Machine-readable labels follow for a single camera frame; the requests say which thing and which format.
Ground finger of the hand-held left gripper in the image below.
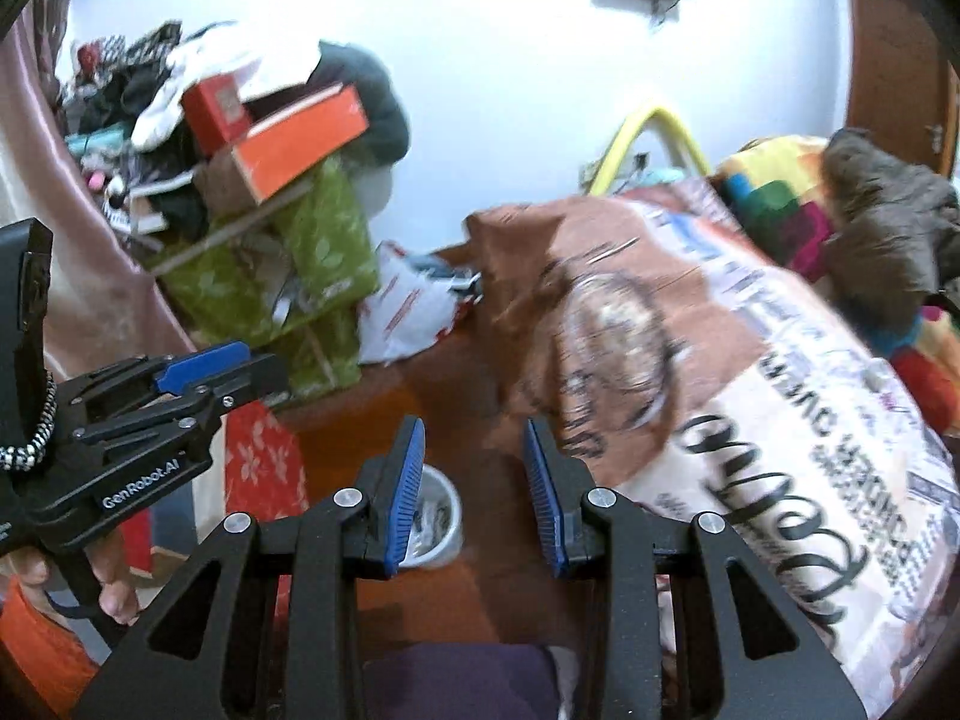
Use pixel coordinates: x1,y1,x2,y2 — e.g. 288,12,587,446
71,352,291,452
60,341,252,410

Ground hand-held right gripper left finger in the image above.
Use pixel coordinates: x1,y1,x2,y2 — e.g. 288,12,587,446
71,415,428,720

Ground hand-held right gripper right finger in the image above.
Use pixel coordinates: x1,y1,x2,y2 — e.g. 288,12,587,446
521,417,869,720

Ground white waste basket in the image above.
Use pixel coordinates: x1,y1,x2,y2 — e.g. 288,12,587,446
401,463,464,572

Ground person's left hand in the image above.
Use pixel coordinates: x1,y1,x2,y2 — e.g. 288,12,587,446
0,531,145,626

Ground red floral cloth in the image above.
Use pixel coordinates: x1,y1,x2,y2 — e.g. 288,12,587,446
191,399,310,524

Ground green floral boxes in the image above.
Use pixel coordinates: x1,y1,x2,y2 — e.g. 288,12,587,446
156,156,381,395

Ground pink curtain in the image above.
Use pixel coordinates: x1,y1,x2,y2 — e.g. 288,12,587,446
0,0,197,481

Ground white plastic bag red print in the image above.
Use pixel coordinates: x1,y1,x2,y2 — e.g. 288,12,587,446
358,240,460,367

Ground person's purple pants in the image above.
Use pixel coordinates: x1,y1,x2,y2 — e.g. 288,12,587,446
362,641,565,720

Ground dark crumpled packet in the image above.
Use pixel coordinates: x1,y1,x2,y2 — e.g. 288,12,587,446
409,253,485,305

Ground newspaper print blanket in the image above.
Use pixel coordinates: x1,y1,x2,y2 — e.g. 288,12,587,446
463,186,960,720

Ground orange box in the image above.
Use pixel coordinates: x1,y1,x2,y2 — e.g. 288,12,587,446
231,82,370,205

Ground small red box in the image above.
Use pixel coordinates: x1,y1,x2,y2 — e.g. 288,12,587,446
181,73,252,160

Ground pile of dark clothes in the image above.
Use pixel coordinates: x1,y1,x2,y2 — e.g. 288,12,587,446
64,21,211,241

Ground dark grey cloth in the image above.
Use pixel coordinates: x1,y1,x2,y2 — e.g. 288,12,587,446
313,40,412,167

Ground white cloth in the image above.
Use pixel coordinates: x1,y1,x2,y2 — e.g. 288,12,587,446
131,21,322,152

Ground colourful checkered blanket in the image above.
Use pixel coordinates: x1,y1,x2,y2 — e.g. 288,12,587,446
709,133,960,436

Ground brown jacket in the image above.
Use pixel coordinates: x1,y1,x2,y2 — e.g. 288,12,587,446
820,126,960,350

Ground brown wooden door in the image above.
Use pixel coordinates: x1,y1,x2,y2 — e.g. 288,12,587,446
846,0,960,175

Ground black white braided cord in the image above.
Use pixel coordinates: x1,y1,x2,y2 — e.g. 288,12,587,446
0,370,59,475

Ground yellow tube bed frame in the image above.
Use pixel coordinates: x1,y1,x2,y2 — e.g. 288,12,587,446
587,103,715,197

